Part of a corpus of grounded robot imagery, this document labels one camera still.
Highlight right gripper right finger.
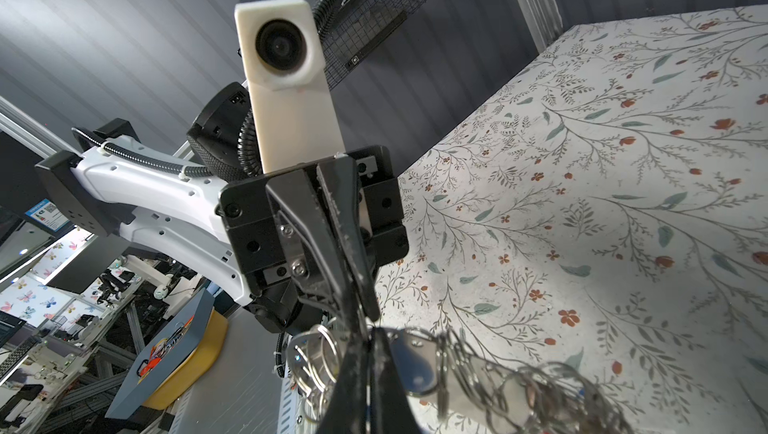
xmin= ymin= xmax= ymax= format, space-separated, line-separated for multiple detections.
xmin=369 ymin=328 xmax=420 ymax=434

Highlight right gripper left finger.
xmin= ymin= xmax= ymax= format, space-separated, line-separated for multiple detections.
xmin=317 ymin=321 xmax=370 ymax=434

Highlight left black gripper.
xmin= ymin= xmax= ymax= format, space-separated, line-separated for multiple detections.
xmin=217 ymin=146 xmax=409 ymax=334

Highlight keyring bunch with grey strap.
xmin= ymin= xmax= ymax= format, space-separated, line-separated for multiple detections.
xmin=283 ymin=325 xmax=632 ymax=433

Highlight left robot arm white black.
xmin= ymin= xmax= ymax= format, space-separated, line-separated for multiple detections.
xmin=35 ymin=78 xmax=409 ymax=334

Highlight blue yellow box outside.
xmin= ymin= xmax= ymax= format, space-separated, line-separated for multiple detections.
xmin=105 ymin=290 xmax=228 ymax=420

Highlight floral table mat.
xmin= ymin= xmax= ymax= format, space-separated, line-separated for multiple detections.
xmin=377 ymin=6 xmax=767 ymax=433

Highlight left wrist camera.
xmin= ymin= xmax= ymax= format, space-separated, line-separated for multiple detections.
xmin=234 ymin=0 xmax=345 ymax=173

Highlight black wire basket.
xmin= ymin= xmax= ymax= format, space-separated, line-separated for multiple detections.
xmin=310 ymin=0 xmax=428 ymax=90

